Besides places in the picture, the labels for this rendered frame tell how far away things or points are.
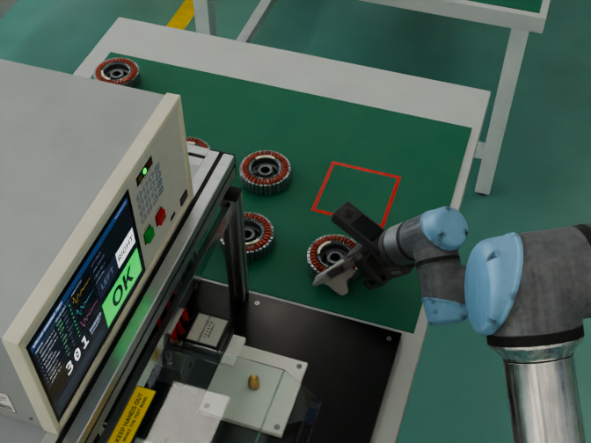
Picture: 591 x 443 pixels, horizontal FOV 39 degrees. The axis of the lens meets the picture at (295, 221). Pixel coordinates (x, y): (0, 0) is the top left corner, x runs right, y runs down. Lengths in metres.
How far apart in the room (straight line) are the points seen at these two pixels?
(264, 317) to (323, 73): 0.77
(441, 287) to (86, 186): 0.62
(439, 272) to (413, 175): 0.51
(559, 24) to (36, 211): 2.98
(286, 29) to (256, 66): 1.43
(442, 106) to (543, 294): 1.11
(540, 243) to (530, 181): 1.99
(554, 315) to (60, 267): 0.58
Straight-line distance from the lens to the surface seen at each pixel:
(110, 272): 1.12
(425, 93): 2.11
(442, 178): 1.90
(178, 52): 2.24
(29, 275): 1.02
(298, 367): 1.53
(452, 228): 1.42
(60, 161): 1.14
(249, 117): 2.02
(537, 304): 1.03
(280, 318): 1.60
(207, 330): 1.41
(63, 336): 1.05
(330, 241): 1.70
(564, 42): 3.69
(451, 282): 1.42
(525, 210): 2.92
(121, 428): 1.17
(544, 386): 1.06
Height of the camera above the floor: 2.08
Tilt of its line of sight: 48 degrees down
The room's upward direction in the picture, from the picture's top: straight up
